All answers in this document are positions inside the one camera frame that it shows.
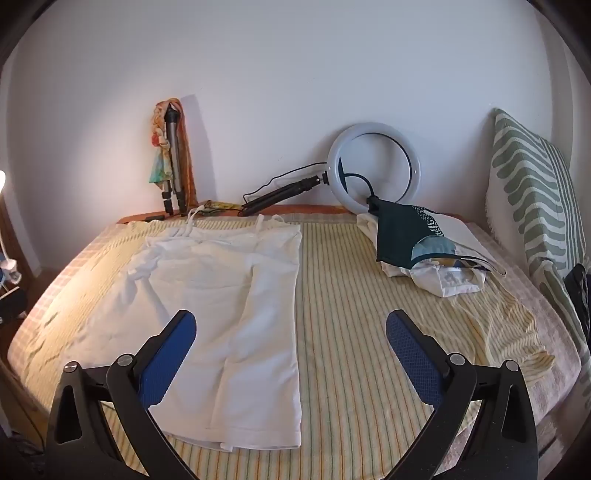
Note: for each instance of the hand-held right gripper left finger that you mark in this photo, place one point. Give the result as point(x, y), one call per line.
point(168, 355)

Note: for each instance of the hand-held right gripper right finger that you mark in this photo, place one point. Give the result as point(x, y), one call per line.
point(411, 355)

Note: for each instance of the white tank top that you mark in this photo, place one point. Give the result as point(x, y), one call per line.
point(221, 286)

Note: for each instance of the white clothes pile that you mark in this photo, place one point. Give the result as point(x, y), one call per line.
point(443, 279)

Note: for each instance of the dark green printed cloth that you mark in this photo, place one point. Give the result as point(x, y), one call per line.
point(397, 235)

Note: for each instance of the yellow green packet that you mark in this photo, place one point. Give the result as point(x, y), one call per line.
point(217, 207)

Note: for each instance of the black cloth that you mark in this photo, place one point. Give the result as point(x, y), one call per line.
point(579, 290)

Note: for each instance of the colourful orange scarf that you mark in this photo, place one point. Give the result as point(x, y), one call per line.
point(159, 166)

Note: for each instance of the green striped pillow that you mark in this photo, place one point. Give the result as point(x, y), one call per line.
point(531, 198)

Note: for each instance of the grey folded tripod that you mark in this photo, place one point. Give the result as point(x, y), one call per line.
point(174, 147)

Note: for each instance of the wooden bed frame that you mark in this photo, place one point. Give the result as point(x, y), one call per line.
point(323, 208)

